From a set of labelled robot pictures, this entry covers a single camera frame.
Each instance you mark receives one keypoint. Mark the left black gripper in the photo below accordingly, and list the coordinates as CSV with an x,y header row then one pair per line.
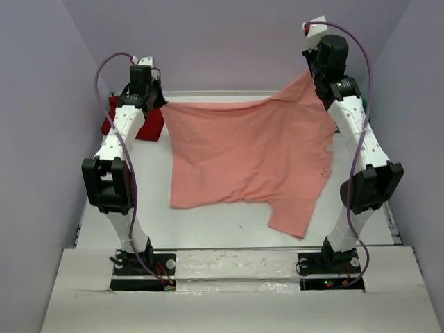
x,y
157,83

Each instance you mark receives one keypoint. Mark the pink t shirt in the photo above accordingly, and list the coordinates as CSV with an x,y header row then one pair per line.
x,y
275,151

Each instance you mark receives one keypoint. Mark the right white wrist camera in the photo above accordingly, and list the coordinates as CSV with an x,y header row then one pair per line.
x,y
314,32

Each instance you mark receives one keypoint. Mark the green crumpled t shirt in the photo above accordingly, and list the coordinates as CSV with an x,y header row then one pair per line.
x,y
365,105

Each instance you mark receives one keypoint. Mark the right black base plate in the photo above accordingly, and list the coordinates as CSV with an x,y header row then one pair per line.
x,y
329,274

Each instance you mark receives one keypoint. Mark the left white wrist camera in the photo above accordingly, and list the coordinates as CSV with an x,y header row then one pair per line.
x,y
146,61

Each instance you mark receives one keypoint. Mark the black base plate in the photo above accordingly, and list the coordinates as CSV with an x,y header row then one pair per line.
x,y
129,275
329,274

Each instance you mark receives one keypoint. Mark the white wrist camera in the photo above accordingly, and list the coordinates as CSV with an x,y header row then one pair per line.
x,y
146,61
314,32

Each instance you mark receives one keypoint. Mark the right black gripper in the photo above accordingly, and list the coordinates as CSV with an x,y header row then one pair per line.
x,y
310,55

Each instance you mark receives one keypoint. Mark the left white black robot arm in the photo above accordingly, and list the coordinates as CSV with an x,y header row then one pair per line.
x,y
109,175

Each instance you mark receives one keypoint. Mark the red folded t shirt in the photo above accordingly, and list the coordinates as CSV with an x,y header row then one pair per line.
x,y
152,127

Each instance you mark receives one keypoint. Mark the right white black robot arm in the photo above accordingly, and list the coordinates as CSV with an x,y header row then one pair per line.
x,y
373,176

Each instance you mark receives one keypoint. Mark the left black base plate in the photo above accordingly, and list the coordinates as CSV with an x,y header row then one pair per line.
x,y
129,275

